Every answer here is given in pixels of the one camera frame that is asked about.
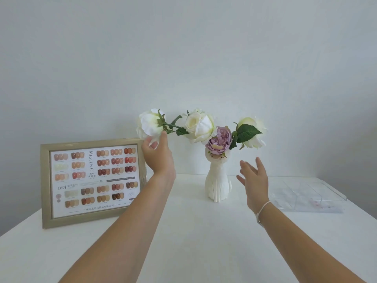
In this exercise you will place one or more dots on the person's left hand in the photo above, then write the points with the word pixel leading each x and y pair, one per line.
pixel 159 159

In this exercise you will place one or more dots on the person's right hand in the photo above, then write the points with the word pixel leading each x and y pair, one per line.
pixel 257 188

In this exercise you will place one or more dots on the person's right thumb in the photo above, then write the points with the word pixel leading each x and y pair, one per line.
pixel 241 179

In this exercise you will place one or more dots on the person's left thumb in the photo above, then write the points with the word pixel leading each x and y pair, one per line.
pixel 164 139

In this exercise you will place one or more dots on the white rose with long stem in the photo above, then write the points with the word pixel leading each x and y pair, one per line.
pixel 150 123

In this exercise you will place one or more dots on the person's left forearm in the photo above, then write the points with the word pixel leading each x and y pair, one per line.
pixel 129 226

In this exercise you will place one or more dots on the person's right forearm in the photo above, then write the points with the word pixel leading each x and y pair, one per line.
pixel 297 250

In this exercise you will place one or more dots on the white cat-shaped vase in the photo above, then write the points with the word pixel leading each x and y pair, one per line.
pixel 217 182

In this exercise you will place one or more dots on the white rose full bloom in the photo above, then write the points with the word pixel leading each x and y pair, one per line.
pixel 200 126

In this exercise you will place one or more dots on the purple peony flower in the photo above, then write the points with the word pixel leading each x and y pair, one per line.
pixel 219 141

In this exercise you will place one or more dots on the white rose with large leaf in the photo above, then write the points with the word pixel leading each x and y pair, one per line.
pixel 250 132

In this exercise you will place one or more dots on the clear acrylic tray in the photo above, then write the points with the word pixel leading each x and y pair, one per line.
pixel 309 194

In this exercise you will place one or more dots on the small pink bits cluster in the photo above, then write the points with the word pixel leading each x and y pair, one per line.
pixel 318 203

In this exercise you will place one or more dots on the framed nail colour chart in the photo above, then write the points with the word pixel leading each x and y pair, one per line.
pixel 94 179

